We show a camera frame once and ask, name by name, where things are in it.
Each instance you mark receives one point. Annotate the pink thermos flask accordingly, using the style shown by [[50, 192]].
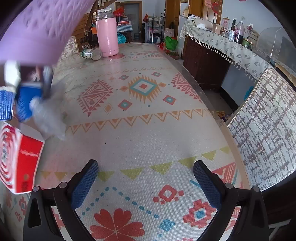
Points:
[[106, 34]]

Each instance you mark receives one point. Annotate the leaf print fringed cloth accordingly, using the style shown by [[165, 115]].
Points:
[[231, 48]]

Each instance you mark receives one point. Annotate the chair with patterned cover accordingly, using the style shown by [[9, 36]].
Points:
[[69, 47], [266, 129]]

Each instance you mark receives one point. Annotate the grey door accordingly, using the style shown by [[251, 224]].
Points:
[[128, 14]]

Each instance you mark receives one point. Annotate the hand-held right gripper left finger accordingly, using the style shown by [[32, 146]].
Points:
[[84, 183]]

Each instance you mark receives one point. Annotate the desk calendar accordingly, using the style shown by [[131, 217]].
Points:
[[225, 23]]

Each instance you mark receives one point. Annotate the red wall decoration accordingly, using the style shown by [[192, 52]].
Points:
[[215, 7]]

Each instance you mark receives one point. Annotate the person's left hand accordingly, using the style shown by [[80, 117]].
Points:
[[11, 74]]

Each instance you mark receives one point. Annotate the table with checked cloth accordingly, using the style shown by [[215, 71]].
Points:
[[124, 27]]

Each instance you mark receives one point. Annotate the clear plastic bag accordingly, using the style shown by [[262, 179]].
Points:
[[49, 120]]

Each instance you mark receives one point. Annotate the dark bottle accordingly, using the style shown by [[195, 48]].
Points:
[[240, 30]]

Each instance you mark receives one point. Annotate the purple plastic basket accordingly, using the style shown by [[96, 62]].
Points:
[[46, 23]]

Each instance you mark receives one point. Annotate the brown woven basket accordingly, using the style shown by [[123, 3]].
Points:
[[172, 55]]

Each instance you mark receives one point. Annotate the red and white box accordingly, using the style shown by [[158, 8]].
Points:
[[25, 160]]

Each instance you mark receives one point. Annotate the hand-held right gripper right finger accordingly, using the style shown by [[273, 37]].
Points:
[[205, 185]]

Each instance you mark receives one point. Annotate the dark wooden sideboard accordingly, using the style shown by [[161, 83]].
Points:
[[203, 67]]

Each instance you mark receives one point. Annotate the clear plastic bottle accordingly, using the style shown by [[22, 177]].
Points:
[[91, 54]]

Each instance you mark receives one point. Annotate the green bag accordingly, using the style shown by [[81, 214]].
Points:
[[171, 42]]

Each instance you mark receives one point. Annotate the wooden staircase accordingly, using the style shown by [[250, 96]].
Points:
[[84, 25]]

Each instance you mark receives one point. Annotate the clear acrylic cover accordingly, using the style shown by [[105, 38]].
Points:
[[272, 44]]

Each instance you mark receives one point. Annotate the red plastic basket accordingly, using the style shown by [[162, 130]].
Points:
[[161, 47]]

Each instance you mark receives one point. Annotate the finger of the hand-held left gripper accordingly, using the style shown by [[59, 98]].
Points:
[[47, 78], [24, 105]]

